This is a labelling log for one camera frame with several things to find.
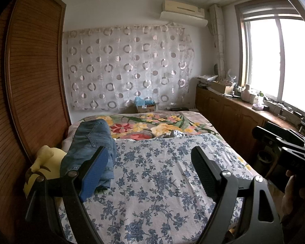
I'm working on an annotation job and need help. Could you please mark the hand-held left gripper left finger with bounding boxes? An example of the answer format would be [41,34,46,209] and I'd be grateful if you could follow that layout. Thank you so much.
[25,146,110,244]

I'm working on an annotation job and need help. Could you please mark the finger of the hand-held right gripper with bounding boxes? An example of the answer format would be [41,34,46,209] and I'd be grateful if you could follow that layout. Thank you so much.
[252,126,305,155]
[288,129,305,149]

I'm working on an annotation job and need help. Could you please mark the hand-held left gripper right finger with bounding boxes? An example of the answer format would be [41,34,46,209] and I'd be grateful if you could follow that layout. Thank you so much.
[191,146,284,244]

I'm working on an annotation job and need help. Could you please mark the blue denim pants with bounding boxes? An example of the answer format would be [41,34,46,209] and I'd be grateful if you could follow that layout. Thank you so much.
[60,119,117,192]

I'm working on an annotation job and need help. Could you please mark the person's right hand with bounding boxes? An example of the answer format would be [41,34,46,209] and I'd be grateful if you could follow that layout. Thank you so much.
[281,175,305,220]

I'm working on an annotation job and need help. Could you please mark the dark trash bin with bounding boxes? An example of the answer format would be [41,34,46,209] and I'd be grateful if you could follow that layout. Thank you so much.
[257,150,273,170]

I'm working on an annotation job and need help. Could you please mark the white power strip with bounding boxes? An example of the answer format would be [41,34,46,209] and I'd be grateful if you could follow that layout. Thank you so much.
[279,108,294,119]

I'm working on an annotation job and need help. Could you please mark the low wooden cabinet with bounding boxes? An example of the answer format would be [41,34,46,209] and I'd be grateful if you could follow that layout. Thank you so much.
[195,85,305,158]

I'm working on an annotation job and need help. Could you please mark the yellow plush toy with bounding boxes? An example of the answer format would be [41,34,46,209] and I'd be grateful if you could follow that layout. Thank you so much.
[24,145,68,199]

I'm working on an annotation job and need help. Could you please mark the blue white floral quilt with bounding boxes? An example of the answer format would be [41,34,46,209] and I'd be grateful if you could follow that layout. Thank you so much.
[58,133,255,244]

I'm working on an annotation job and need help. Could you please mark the open cardboard box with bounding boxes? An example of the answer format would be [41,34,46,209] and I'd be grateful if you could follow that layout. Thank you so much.
[210,81,235,94]

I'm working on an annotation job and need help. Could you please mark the bed with floral sheet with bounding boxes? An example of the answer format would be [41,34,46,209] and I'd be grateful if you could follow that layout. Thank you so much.
[66,110,255,173]

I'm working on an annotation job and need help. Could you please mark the stack of papers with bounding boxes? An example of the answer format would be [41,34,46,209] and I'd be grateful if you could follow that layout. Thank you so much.
[197,75,219,87]

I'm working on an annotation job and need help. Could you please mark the window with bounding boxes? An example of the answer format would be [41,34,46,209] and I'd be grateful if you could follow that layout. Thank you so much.
[235,1,305,117]

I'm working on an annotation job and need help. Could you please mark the small cardboard box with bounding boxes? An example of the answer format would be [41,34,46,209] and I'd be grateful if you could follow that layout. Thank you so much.
[137,102,157,113]

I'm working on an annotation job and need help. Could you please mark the blue plastic bag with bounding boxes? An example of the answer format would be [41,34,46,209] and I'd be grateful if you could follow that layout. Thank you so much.
[135,97,152,107]

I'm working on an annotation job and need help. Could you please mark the tied window curtain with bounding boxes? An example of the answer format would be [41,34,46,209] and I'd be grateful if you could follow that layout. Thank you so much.
[210,4,227,75]

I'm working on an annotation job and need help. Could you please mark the brown wooden wardrobe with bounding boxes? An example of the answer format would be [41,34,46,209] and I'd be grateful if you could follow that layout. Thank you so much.
[0,0,72,234]

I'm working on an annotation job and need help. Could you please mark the white air deflector panel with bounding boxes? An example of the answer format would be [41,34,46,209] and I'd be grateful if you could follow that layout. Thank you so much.
[160,11,209,27]

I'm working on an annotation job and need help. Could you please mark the beige air conditioner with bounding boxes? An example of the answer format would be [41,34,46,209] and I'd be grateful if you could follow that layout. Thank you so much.
[162,0,205,18]

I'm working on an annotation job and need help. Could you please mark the circle patterned wall curtain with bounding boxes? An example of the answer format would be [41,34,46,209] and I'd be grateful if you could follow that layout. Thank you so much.
[63,24,195,111]

